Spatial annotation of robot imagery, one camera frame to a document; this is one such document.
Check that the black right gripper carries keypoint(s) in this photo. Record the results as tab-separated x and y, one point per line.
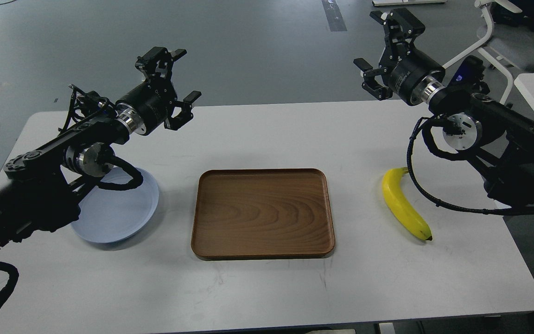
409	70

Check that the yellow banana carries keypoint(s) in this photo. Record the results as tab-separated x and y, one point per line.
400	207

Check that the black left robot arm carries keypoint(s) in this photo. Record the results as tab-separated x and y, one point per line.
47	184

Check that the brown wooden tray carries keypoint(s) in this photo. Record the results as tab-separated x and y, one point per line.
245	214

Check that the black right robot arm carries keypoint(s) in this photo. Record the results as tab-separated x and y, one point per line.
466	124

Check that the white office chair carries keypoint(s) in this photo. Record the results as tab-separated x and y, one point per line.
495	43

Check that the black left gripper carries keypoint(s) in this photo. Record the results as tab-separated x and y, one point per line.
154	102

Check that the light blue round plate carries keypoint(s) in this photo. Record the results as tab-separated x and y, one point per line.
113	216

